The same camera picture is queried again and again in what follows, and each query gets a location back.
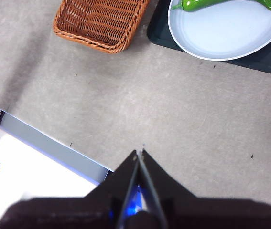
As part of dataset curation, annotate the dark green cutting board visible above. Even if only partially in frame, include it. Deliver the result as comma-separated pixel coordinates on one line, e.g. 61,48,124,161
146,0,271,75

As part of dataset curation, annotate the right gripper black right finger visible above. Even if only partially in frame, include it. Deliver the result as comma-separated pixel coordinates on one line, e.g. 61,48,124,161
139,149,271,229

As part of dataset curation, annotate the brown wicker basket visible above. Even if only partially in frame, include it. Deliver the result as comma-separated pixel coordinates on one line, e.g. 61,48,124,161
52,0,152,54

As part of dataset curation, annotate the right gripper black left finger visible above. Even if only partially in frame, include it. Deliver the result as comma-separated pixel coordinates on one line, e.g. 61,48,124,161
0,149,140,229

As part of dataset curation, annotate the green toy chili pepper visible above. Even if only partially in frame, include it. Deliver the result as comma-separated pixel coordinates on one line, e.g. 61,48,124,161
171,0,271,12

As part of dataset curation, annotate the light blue round plate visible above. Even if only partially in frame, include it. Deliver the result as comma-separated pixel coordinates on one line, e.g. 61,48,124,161
167,0,271,61

